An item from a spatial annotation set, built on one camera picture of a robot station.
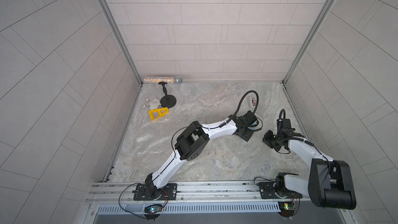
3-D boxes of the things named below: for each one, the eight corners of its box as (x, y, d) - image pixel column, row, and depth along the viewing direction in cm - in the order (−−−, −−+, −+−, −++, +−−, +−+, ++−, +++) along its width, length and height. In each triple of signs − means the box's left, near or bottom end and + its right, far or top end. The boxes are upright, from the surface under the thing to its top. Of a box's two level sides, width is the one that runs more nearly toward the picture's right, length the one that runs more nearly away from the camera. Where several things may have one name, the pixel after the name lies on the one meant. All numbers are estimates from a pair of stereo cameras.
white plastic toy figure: (144, 109, 103) (142, 106, 100) (146, 101, 107) (145, 98, 105) (158, 109, 103) (157, 106, 100) (160, 101, 107) (159, 98, 105)
